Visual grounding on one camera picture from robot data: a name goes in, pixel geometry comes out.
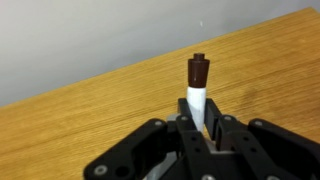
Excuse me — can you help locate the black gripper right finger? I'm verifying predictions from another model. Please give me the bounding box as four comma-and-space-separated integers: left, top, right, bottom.
204, 98, 320, 180

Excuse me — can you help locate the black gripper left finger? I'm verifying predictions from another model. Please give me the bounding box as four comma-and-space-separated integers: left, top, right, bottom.
83, 97, 215, 180

